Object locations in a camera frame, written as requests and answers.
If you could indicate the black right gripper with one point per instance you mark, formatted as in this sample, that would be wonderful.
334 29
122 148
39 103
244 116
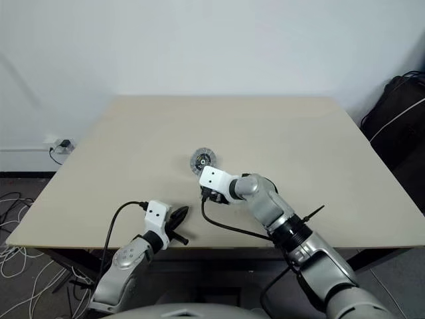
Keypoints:
215 196

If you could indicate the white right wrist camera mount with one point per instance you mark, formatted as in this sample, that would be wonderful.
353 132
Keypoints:
212 177

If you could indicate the black power adapter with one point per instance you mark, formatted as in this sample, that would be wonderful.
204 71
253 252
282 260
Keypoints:
65 143

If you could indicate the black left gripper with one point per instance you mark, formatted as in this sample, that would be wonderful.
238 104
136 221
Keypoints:
176 236

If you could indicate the small round metallic disc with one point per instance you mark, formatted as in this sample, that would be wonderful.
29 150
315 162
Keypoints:
201 159

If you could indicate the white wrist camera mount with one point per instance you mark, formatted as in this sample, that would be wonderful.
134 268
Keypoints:
212 177
156 212

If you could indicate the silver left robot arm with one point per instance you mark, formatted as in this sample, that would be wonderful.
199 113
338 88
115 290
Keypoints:
126 259

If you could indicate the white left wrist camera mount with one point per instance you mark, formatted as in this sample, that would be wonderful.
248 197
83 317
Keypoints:
156 212

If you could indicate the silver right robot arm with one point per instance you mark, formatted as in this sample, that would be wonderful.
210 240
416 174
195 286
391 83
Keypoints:
265 199

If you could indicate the grey robot torso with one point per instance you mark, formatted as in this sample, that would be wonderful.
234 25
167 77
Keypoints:
186 309

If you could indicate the black bag with white piping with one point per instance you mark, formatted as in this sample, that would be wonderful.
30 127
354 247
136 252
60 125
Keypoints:
398 133

